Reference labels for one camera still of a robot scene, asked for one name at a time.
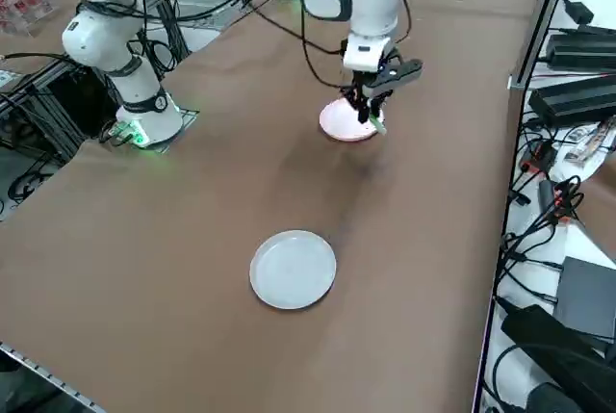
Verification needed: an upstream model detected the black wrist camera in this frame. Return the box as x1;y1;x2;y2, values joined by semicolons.
377;59;425;94

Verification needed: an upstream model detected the aluminium frame post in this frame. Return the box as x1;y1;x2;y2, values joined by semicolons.
508;0;578;91

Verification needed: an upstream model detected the large black power brick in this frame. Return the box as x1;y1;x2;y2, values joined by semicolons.
527;76;616;126
545;33;616;72

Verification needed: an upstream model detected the black bulky device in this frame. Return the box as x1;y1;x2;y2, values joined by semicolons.
499;304;616;413

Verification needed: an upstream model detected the printed packet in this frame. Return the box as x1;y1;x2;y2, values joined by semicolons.
559;116;616;165

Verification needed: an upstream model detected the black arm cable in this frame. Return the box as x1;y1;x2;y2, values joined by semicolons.
298;0;348;92

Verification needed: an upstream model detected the grey flat box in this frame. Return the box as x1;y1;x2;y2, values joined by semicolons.
554;255;616;338

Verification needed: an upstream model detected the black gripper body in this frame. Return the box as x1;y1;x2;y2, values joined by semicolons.
350;40;404;97

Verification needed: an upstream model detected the small black power adapter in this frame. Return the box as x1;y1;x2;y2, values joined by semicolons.
561;0;596;25

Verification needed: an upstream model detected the aluminium table edge rail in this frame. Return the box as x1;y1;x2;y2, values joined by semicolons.
0;340;106;413

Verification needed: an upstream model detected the blue plate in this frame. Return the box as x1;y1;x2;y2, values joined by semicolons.
248;228;338;312

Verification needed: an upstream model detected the white plate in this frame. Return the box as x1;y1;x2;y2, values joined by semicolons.
318;96;381;144

